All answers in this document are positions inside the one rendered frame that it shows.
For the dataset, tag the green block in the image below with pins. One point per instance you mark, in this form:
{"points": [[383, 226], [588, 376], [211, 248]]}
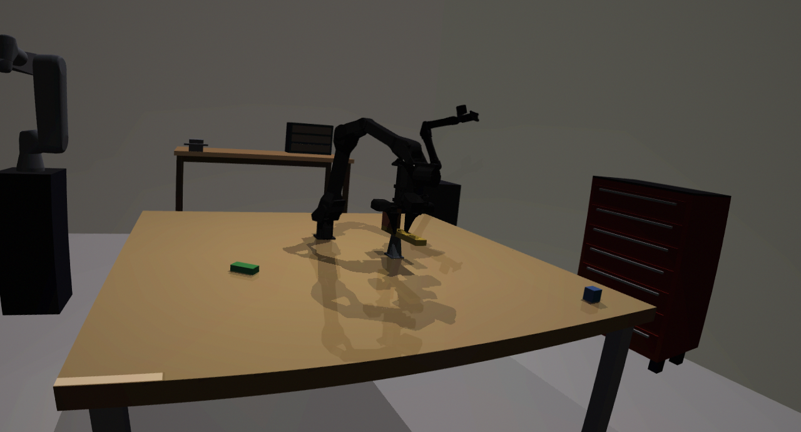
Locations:
{"points": [[244, 268]]}

